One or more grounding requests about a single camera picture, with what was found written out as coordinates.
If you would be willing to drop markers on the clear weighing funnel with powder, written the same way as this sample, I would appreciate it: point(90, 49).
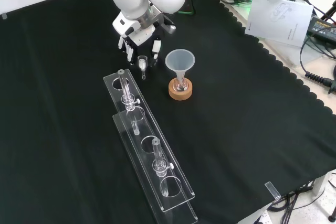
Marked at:
point(142, 64)

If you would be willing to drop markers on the black power adapter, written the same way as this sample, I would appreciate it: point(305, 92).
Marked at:
point(321, 28)

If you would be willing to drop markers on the grey tape strip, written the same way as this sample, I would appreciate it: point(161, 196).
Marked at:
point(4, 15)

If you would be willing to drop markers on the small round-bottom glass flask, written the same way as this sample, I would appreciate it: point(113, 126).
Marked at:
point(181, 85)

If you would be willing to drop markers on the clear acrylic funnel stand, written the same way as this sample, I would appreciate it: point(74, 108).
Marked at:
point(143, 129)

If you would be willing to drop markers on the white printed paper sheet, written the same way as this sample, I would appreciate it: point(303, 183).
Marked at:
point(278, 22)

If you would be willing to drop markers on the black cloth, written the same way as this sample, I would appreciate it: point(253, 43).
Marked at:
point(236, 129)

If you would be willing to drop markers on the translucent plastic funnel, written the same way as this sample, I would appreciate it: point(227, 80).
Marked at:
point(181, 57)

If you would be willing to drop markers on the white power strip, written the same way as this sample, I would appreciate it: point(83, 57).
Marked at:
point(262, 217)

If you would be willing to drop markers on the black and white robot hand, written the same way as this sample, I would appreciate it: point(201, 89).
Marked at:
point(137, 36)

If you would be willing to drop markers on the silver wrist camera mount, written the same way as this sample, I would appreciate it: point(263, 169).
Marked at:
point(170, 27)

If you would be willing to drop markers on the clear tape strip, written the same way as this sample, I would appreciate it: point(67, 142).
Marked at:
point(272, 190)

